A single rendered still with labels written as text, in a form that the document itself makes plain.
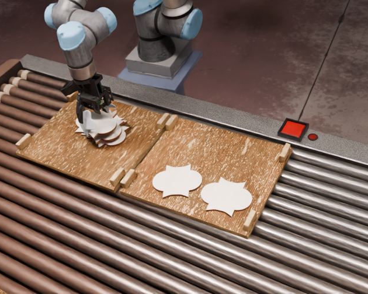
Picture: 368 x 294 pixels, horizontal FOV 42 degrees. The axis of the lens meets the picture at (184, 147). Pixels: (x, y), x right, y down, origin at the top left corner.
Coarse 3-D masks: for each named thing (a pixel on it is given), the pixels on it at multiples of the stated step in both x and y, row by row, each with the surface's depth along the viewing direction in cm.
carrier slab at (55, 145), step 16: (64, 112) 172; (112, 112) 169; (128, 112) 168; (144, 112) 167; (48, 128) 167; (64, 128) 166; (144, 128) 161; (32, 144) 162; (48, 144) 161; (64, 144) 160; (80, 144) 159; (128, 144) 156; (144, 144) 155; (32, 160) 158; (48, 160) 156; (64, 160) 155; (80, 160) 154; (96, 160) 153; (112, 160) 152; (128, 160) 151; (80, 176) 149; (96, 176) 148
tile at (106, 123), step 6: (96, 114) 157; (102, 114) 157; (108, 114) 157; (114, 114) 156; (96, 120) 155; (102, 120) 155; (108, 120) 155; (114, 120) 154; (78, 126) 154; (102, 126) 153; (108, 126) 152; (114, 126) 152; (78, 132) 153; (90, 132) 151; (96, 132) 151; (102, 132) 151; (108, 132) 151
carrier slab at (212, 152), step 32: (192, 128) 158; (160, 160) 149; (192, 160) 148; (224, 160) 146; (256, 160) 144; (128, 192) 142; (160, 192) 140; (192, 192) 139; (256, 192) 136; (224, 224) 129
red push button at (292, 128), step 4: (288, 124) 155; (292, 124) 154; (296, 124) 154; (300, 124) 154; (284, 128) 154; (288, 128) 153; (292, 128) 153; (296, 128) 153; (300, 128) 153; (284, 132) 152; (288, 132) 152; (292, 132) 152; (296, 132) 152; (300, 132) 151
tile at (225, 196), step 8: (208, 184) 139; (216, 184) 138; (224, 184) 138; (232, 184) 138; (240, 184) 137; (208, 192) 137; (216, 192) 136; (224, 192) 136; (232, 192) 136; (240, 192) 135; (248, 192) 135; (208, 200) 135; (216, 200) 134; (224, 200) 134; (232, 200) 134; (240, 200) 133; (248, 200) 133; (208, 208) 133; (216, 208) 132; (224, 208) 132; (232, 208) 132; (240, 208) 131
